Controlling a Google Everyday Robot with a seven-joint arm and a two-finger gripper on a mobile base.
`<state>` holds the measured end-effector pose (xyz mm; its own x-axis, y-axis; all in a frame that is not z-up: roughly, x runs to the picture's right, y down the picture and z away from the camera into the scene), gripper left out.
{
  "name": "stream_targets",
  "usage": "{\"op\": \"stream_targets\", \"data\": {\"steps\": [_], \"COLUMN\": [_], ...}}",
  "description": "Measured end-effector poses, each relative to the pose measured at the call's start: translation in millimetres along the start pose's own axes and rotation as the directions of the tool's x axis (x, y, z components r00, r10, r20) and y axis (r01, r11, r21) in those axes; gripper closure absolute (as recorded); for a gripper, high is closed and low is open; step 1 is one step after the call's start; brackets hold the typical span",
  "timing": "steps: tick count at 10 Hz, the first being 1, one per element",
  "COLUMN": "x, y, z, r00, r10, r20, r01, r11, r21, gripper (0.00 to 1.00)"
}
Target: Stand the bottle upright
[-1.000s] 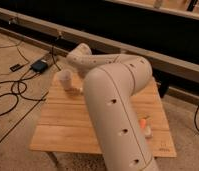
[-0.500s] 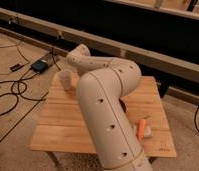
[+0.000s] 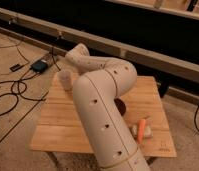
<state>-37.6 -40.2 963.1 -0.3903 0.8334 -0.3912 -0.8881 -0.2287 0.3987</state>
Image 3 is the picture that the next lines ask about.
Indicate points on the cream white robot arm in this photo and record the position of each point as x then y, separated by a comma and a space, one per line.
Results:
103, 80

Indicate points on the translucent plastic cup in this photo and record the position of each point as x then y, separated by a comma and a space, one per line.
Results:
64, 77

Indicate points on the orange carrot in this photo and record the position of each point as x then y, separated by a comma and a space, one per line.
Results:
141, 130

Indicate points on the small black device on floor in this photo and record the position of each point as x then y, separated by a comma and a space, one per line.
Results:
16, 67

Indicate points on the small beige object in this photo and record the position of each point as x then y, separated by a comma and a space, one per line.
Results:
148, 132

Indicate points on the black power adapter box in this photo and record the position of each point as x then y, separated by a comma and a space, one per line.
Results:
39, 66

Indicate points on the wooden slatted table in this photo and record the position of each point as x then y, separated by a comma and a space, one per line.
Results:
59, 128

